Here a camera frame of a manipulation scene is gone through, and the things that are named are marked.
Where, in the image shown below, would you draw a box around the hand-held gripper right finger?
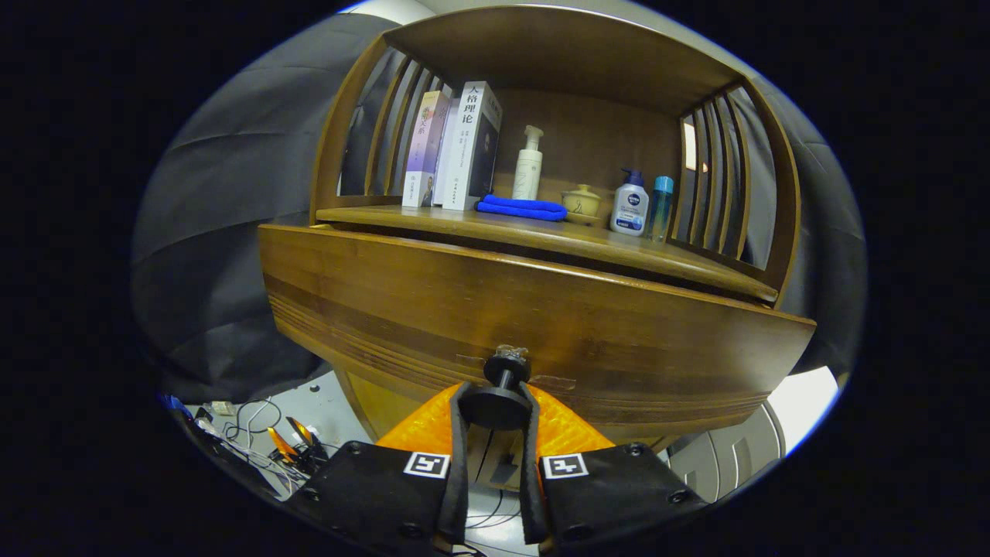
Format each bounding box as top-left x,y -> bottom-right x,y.
517,383 -> 708,556

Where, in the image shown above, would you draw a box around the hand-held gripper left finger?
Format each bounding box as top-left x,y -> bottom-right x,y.
286,381 -> 474,557

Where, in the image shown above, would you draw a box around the brown wooden drawer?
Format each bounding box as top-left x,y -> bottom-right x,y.
258,223 -> 817,446

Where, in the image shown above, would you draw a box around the wooden countertop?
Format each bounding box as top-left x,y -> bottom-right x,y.
316,203 -> 778,304

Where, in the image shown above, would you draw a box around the brown wooden cabinet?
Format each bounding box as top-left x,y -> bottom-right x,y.
258,4 -> 817,496

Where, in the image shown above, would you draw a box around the folded blue cloth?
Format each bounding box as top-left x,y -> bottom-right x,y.
476,194 -> 568,223

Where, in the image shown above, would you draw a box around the yellow lidded teacup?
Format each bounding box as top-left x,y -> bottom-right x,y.
562,184 -> 603,227

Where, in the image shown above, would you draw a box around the white bottle with blue cap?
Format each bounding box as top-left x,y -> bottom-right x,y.
609,168 -> 650,237

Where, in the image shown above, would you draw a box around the teal bottle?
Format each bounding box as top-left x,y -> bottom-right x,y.
648,176 -> 675,243

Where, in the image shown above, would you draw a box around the white pump bottle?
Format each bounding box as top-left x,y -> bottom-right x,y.
512,125 -> 545,200

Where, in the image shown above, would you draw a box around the thick white book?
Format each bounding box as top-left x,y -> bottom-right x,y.
433,80 -> 504,211

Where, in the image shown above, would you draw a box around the purple book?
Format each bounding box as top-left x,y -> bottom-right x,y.
402,90 -> 451,208

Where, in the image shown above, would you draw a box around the orange-handled pliers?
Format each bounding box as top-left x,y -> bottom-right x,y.
267,418 -> 326,465

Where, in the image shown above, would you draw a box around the tangle of floor cables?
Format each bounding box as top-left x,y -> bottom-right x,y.
186,398 -> 341,496

